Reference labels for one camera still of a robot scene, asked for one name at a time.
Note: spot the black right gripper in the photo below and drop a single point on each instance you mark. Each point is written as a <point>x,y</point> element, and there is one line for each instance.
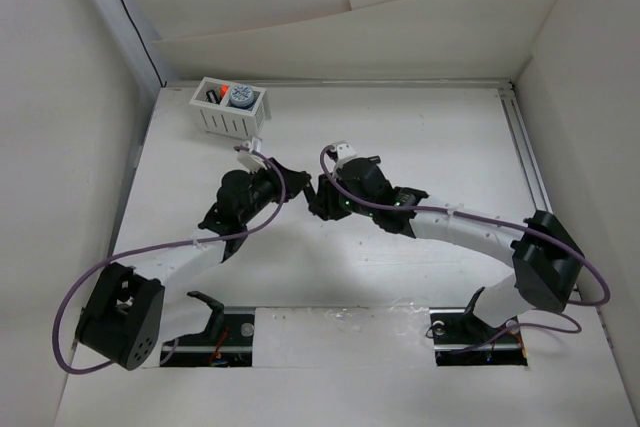
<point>324,204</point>

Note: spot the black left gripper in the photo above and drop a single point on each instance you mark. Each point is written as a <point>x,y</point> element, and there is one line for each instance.
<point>293,181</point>

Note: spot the blue cap black highlighter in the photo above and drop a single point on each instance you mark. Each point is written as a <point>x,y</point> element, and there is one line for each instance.
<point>214,95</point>

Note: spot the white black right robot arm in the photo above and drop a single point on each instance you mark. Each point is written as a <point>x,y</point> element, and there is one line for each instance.
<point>539,251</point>

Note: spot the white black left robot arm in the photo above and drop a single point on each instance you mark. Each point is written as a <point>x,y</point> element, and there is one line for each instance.
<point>134,308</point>

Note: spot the white slotted organizer box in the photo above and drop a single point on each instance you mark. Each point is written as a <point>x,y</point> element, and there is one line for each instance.
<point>225,120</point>

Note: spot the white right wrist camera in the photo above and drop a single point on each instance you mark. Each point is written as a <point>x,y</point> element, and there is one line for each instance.
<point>342,152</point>

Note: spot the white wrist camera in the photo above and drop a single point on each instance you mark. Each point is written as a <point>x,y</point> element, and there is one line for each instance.
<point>248,154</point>
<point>342,152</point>

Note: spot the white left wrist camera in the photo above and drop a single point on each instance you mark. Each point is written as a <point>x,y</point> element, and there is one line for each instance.
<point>248,154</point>

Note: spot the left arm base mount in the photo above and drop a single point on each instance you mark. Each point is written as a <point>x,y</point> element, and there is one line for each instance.
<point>225,341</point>

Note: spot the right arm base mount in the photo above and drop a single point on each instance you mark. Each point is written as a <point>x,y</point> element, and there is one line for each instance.
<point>460,339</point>

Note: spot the aluminium rail right edge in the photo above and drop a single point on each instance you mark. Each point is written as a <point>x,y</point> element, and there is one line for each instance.
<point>523,146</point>

